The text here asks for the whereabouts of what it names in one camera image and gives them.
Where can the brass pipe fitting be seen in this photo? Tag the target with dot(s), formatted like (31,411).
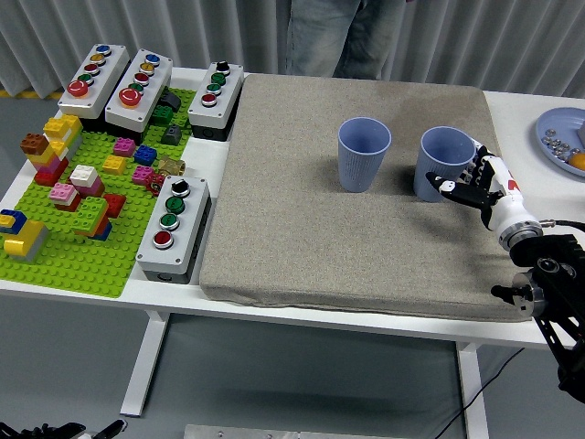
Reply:
(170,166)

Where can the white and pink brick stack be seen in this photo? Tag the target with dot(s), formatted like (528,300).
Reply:
(84,176)

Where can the yellow white pink brick tower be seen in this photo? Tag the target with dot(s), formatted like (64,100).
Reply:
(50,164)

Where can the green studded baseplate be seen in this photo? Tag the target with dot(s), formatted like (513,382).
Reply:
(68,274)

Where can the red toy brick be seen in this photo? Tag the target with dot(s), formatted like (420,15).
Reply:
(116,205)

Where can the five-button grey control box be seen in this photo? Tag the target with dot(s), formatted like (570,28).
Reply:
(114,73)
(157,80)

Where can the dark grey sloped brick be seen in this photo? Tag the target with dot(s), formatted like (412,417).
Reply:
(171,101)

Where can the pink and red brick stack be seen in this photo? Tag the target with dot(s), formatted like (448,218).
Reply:
(64,194)

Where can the grey-brown cushion mat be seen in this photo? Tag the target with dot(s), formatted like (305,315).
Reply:
(320,238)

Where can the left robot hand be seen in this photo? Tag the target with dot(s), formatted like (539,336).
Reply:
(59,431)

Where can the person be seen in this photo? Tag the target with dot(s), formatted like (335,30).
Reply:
(320,36)

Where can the blue toy brick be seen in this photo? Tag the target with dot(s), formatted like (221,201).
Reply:
(145,155)

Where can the blue yellow grey brick stack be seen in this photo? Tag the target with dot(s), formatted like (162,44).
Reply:
(27,238)

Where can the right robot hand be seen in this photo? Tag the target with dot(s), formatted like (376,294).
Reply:
(503,206)

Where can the white table leg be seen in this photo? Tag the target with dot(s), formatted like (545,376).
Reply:
(146,361)
(473,393)

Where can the blue plastic plate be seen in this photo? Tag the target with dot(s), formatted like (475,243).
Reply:
(562,121)

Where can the brown toy brick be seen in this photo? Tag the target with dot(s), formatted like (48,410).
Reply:
(34,144)

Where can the magenta toy brick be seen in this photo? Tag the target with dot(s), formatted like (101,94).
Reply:
(142,175)
(124,147)

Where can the green orange blue brick stack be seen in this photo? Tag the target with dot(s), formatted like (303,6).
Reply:
(89,215)

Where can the blue ribbed plastic cup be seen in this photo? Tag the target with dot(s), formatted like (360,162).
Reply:
(361,169)
(434,151)

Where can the small orange object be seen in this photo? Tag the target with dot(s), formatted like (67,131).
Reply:
(578,160)

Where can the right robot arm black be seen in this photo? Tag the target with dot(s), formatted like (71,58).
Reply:
(553,265)

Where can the yellow toy brick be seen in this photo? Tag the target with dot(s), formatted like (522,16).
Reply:
(114,165)

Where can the white pleated curtain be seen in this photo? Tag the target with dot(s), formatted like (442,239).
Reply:
(183,27)

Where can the dark green toy brick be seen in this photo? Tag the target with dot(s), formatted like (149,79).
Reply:
(162,114)

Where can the four-button grey control box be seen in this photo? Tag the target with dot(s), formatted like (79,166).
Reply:
(192,228)
(228,96)

